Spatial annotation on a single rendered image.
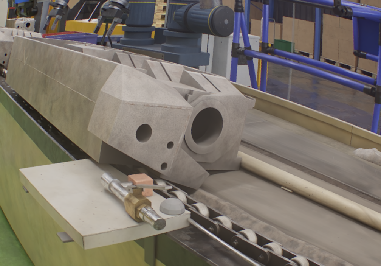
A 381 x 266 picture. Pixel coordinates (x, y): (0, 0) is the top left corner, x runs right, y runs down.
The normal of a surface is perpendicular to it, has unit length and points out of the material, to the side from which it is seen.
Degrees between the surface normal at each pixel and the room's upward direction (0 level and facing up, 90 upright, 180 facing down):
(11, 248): 0
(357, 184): 0
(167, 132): 90
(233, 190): 0
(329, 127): 88
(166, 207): 52
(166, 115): 90
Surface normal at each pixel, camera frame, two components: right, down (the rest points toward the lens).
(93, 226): 0.08, -0.96
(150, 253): -0.80, 0.09
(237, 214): -0.58, -0.52
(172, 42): -0.47, 0.19
